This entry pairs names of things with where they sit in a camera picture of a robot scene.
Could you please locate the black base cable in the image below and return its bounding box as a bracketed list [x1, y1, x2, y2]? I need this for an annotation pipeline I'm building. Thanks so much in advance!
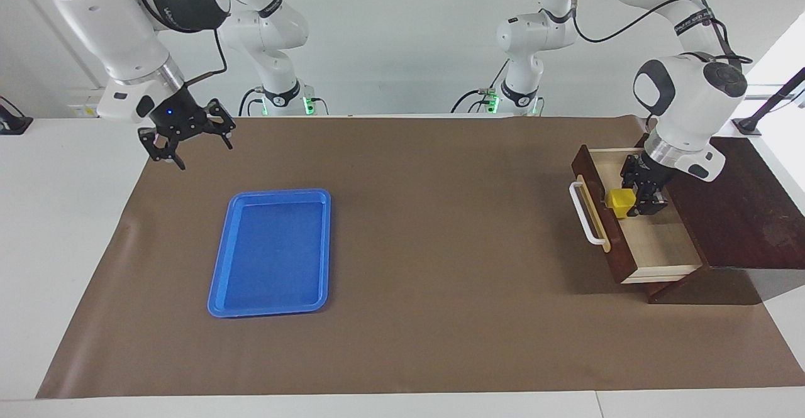
[238, 87, 268, 117]
[450, 60, 511, 114]

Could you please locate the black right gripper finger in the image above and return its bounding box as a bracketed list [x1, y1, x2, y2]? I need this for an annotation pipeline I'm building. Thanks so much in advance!
[138, 126, 187, 171]
[204, 97, 237, 151]

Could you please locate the yellow block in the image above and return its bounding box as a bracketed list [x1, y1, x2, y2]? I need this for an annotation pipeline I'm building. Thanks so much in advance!
[606, 190, 637, 219]

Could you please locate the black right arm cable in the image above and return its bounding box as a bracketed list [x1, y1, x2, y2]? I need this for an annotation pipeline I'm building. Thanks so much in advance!
[182, 27, 229, 89]

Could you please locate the brown table mat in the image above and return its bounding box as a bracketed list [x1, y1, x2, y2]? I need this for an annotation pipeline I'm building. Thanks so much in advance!
[36, 115, 805, 400]

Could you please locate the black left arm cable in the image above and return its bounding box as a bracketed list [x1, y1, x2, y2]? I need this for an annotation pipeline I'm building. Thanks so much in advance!
[566, 0, 754, 67]

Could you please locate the blue plastic tray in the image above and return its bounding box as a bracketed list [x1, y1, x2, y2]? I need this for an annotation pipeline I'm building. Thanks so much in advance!
[207, 188, 332, 318]

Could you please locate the dark wooden drawer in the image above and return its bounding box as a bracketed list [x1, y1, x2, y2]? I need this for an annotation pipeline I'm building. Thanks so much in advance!
[570, 145, 704, 285]

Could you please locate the black left base cable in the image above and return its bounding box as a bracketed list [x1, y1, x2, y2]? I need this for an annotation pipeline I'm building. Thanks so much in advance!
[450, 60, 511, 114]

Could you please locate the black camera stand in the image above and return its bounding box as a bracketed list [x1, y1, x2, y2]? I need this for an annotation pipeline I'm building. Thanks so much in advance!
[733, 67, 805, 137]

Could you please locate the black clamp mount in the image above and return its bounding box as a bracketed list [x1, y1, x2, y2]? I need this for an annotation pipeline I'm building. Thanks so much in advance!
[0, 96, 33, 136]

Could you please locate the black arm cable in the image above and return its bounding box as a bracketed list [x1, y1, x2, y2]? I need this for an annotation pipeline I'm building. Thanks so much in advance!
[566, 0, 754, 67]
[182, 27, 229, 89]

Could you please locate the white drawer handle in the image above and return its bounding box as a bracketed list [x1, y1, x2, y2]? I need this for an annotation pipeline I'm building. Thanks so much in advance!
[569, 181, 609, 246]

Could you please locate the black right base cable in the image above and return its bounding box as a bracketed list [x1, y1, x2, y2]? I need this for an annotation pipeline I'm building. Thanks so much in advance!
[238, 87, 268, 117]

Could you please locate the dark wooden cabinet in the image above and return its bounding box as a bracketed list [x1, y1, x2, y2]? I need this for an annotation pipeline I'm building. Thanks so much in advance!
[640, 134, 805, 305]

